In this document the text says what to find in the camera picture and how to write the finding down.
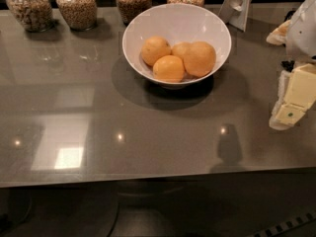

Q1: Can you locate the orange in bowl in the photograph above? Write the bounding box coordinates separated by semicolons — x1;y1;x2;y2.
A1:
153;55;185;83
140;36;171;66

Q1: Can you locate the large right orange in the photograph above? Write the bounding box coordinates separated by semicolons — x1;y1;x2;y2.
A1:
184;41;216;78

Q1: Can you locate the left orange in bowl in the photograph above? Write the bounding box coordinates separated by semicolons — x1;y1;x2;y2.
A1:
140;36;171;66

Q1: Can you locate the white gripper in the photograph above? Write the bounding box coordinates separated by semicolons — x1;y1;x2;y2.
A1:
269;63;316;130

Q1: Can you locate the white folded card stand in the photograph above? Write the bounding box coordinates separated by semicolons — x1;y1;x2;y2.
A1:
218;0;252;32

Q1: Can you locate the white ceramic bowl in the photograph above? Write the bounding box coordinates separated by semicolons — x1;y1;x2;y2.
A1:
122;4;231;90

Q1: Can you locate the front orange in bowl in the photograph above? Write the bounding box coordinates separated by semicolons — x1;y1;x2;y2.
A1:
153;55;185;83

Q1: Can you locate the back middle orange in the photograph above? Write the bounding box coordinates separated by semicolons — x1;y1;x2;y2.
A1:
172;41;191;59

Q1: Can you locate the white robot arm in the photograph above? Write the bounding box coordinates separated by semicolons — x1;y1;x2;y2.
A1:
267;0;316;130

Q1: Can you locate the far left glass jar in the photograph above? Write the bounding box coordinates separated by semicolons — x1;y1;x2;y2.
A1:
6;0;53;33

